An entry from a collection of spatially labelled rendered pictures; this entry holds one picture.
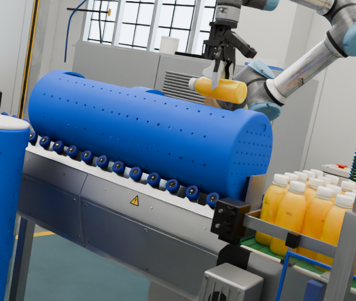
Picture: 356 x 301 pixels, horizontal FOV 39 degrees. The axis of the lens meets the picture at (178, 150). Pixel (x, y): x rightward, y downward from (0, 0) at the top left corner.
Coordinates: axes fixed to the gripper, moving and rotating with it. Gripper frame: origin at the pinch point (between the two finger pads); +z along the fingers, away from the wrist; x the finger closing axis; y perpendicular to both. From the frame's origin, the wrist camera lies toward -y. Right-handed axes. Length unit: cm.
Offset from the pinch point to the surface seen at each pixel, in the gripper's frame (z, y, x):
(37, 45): -8, 128, -31
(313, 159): 47, 64, -286
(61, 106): 15, 55, 14
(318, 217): 28, -42, 15
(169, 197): 35.4, 5.4, 11.7
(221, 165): 21.3, -12.4, 14.4
